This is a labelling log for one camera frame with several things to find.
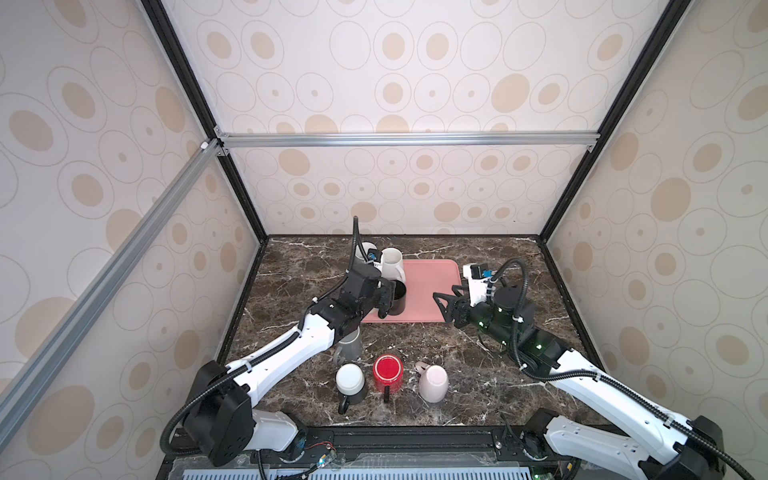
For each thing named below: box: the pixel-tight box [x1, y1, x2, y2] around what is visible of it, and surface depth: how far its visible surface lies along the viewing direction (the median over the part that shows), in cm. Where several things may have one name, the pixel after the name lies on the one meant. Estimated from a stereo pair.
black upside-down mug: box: [388, 279, 407, 316], surface depth 99 cm
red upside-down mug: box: [373, 354, 405, 395], surface depth 81 cm
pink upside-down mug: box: [415, 361, 449, 404], surface depth 78 cm
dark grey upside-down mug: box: [334, 326, 363, 363], surface depth 83 cm
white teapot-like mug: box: [381, 247, 406, 283], surface depth 105 cm
